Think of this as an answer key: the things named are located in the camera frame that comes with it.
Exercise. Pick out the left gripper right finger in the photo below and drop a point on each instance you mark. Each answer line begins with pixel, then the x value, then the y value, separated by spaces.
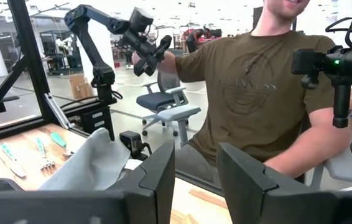
pixel 288 208

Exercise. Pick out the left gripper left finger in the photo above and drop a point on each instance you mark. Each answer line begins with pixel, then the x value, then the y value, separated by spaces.
pixel 70 208

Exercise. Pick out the grey cloth napkin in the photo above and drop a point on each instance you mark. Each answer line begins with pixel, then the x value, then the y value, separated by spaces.
pixel 89 165

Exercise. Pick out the light grey chair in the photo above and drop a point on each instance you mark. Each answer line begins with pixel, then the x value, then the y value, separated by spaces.
pixel 347 168

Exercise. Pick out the black box with white labels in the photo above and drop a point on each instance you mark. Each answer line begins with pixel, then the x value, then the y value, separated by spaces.
pixel 96 119

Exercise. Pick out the plain cardboard box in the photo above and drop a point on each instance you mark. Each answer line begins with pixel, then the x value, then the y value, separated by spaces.
pixel 79 88

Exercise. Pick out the person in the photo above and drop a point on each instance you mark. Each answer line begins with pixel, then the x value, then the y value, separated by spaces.
pixel 250 93

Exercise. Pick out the office chair with blue seat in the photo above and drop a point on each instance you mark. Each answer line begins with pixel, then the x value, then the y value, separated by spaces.
pixel 163 99

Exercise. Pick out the white robot figure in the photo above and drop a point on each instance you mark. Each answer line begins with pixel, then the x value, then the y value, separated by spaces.
pixel 62 43

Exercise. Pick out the small table-level camera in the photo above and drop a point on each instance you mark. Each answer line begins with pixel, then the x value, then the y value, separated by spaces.
pixel 131 141

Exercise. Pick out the black aluminium table frame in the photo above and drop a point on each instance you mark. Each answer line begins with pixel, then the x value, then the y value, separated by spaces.
pixel 30 56

